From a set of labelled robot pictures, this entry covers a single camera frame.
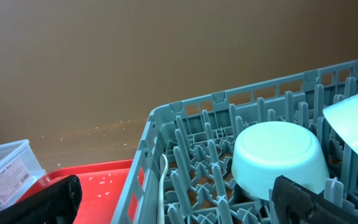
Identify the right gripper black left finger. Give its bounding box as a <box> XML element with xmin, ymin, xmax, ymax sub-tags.
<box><xmin>0</xmin><ymin>175</ymin><xmax>83</xmax><ymax>224</ymax></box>

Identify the red plastic serving tray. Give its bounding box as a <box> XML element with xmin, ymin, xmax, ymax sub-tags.
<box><xmin>20</xmin><ymin>159</ymin><xmax>132</xmax><ymax>224</ymax></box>

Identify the grey dishwasher rack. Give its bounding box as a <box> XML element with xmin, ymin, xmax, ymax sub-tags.
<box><xmin>111</xmin><ymin>60</ymin><xmax>358</xmax><ymax>223</ymax></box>

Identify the mint green bowl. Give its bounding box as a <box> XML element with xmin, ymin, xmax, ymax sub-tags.
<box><xmin>231</xmin><ymin>121</ymin><xmax>329</xmax><ymax>200</ymax></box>

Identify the white plastic spoon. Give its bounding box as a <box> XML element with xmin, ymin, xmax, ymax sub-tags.
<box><xmin>157</xmin><ymin>154</ymin><xmax>168</xmax><ymax>224</ymax></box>

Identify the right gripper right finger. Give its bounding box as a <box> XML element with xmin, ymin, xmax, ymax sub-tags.
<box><xmin>271</xmin><ymin>175</ymin><xmax>358</xmax><ymax>224</ymax></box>

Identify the clear plastic bin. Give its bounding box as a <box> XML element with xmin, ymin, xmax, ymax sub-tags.
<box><xmin>0</xmin><ymin>139</ymin><xmax>46</xmax><ymax>211</ymax></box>

